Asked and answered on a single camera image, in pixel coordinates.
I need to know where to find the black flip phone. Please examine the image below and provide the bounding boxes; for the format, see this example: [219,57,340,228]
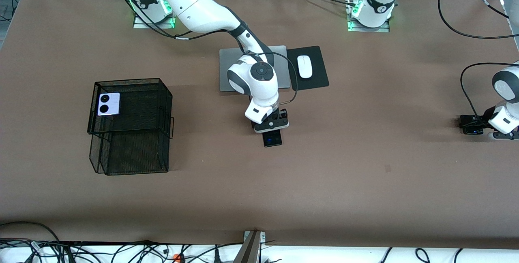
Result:
[459,115,485,135]

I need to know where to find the black slab smartphone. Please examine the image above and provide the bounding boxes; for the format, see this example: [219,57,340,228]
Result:
[263,130,283,148]

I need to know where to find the lilac flip phone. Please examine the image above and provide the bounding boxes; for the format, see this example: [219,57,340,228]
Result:
[97,92,121,116]

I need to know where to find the black mouse pad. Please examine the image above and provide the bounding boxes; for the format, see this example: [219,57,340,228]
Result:
[286,45,330,92]

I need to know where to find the white computer mouse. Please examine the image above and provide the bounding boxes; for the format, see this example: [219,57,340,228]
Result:
[297,55,313,79]

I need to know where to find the silver closed laptop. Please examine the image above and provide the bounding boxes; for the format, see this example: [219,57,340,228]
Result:
[219,45,292,92]

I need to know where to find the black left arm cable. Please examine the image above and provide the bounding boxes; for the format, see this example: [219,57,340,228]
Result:
[438,0,519,124]

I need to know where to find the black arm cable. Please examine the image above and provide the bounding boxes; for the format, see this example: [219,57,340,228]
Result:
[438,0,519,124]
[113,0,299,105]

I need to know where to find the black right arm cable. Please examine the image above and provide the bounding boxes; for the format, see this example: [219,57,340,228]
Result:
[113,0,299,105]

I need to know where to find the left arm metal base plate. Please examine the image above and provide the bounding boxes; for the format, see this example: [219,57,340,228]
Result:
[347,0,390,33]

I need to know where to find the grey aluminium table bracket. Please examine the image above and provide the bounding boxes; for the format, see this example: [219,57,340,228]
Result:
[233,231,266,263]

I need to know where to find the black wire mesh basket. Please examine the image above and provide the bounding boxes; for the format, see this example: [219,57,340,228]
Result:
[87,78,175,176]

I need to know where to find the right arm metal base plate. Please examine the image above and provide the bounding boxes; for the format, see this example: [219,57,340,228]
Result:
[133,12,176,29]

